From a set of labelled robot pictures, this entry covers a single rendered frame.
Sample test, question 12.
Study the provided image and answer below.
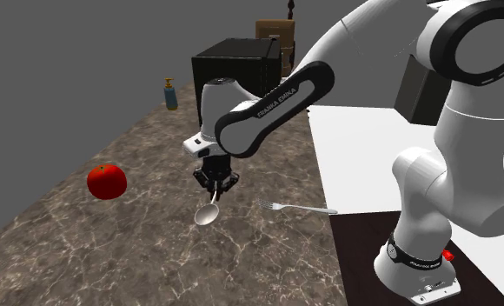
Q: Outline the silver spoon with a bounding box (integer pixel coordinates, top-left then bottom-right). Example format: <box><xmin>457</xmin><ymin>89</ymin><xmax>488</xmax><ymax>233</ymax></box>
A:
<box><xmin>193</xmin><ymin>190</ymin><xmax>221</xmax><ymax>227</ymax></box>

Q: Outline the silver fork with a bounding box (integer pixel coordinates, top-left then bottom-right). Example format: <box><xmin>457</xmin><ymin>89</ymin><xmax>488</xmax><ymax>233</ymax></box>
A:
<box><xmin>257</xmin><ymin>198</ymin><xmax>339</xmax><ymax>215</ymax></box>

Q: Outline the large black box appliance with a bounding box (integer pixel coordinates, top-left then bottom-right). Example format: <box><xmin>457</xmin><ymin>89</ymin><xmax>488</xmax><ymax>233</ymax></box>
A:
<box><xmin>191</xmin><ymin>37</ymin><xmax>283</xmax><ymax>128</ymax></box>

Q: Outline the red tomato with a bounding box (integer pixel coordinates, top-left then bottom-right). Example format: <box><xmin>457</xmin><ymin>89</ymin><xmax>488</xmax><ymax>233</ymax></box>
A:
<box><xmin>86</xmin><ymin>163</ymin><xmax>129</xmax><ymax>201</ymax></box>

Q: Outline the blue soap dispenser bottle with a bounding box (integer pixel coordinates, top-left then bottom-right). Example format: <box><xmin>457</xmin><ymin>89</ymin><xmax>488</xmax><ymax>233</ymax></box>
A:
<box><xmin>162</xmin><ymin>77</ymin><xmax>179</xmax><ymax>112</ymax></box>

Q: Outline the dark brown robot stand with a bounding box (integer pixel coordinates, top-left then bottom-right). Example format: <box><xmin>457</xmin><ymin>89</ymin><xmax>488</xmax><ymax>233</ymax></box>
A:
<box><xmin>328</xmin><ymin>210</ymin><xmax>504</xmax><ymax>306</ymax></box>

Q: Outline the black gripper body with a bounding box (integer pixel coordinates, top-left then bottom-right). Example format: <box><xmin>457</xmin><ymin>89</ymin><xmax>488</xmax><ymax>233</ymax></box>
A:
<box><xmin>200</xmin><ymin>153</ymin><xmax>233</xmax><ymax>181</ymax></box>

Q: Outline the small black box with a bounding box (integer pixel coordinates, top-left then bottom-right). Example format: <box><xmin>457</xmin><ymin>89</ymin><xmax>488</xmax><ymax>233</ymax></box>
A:
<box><xmin>393</xmin><ymin>54</ymin><xmax>453</xmax><ymax>127</ymax></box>

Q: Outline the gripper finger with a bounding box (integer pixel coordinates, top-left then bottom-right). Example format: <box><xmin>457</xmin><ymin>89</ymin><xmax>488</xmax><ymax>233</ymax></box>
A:
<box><xmin>215</xmin><ymin>170</ymin><xmax>241</xmax><ymax>202</ymax></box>
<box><xmin>192</xmin><ymin>167</ymin><xmax>214</xmax><ymax>193</ymax></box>

